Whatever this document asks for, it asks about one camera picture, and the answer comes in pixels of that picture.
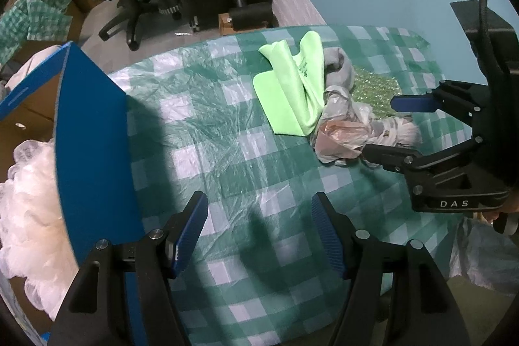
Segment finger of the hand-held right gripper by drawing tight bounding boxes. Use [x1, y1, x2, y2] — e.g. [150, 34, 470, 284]
[363, 136, 484, 177]
[391, 79, 493, 141]

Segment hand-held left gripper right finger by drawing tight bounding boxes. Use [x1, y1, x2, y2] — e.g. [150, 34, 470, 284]
[311, 192, 473, 346]

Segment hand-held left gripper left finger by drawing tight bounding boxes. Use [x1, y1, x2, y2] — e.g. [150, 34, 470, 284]
[48, 191, 209, 346]

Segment clear plastic bag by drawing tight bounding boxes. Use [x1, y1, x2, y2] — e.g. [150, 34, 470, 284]
[310, 84, 422, 167]

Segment blue cardboard box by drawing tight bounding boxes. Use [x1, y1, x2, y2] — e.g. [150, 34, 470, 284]
[0, 41, 144, 346]

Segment pale pink bath loofah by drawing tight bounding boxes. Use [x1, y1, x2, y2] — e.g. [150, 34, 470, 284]
[0, 139, 79, 321]

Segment person's right hand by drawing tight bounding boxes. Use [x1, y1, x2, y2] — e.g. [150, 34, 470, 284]
[492, 194, 519, 237]

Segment green sequin cloth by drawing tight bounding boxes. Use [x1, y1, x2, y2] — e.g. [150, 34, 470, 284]
[351, 66, 400, 117]

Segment grey sock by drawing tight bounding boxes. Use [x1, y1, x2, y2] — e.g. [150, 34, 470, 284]
[322, 48, 356, 93]

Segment white plastic bag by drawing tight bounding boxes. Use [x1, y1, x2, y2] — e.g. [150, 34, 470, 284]
[448, 216, 519, 295]

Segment lime green microfiber cloth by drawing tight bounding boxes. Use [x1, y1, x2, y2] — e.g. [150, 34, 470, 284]
[253, 30, 327, 137]

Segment green checkered tablecloth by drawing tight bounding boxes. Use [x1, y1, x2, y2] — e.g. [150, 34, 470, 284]
[107, 24, 493, 346]

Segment person's olive trousers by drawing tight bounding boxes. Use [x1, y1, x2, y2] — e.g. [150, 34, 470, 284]
[377, 273, 516, 346]

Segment small wooden box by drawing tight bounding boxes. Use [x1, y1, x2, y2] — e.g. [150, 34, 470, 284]
[218, 13, 280, 35]

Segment white duvet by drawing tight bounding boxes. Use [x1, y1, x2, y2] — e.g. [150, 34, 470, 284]
[6, 56, 62, 92]

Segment large brown cardboard box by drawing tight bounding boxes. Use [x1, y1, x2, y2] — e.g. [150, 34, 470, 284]
[61, 0, 103, 43]

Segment green checkered cover cloth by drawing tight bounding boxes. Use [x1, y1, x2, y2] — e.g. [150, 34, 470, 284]
[0, 0, 79, 43]

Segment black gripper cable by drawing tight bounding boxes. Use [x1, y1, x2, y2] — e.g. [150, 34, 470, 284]
[478, 0, 510, 87]

